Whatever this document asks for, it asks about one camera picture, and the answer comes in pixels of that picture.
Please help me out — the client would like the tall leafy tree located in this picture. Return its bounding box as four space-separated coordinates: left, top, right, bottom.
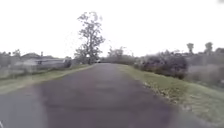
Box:
73 11 106 65

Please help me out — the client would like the grey asphalt road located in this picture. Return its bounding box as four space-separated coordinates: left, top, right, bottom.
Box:
0 62 224 128

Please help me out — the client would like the dark bush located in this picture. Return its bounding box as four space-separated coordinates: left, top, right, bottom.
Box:
133 51 189 80

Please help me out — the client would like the low building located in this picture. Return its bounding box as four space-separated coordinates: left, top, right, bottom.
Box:
18 51 73 70

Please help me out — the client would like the grass verge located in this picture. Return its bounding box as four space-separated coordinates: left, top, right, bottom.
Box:
117 63 224 126
0 63 95 96

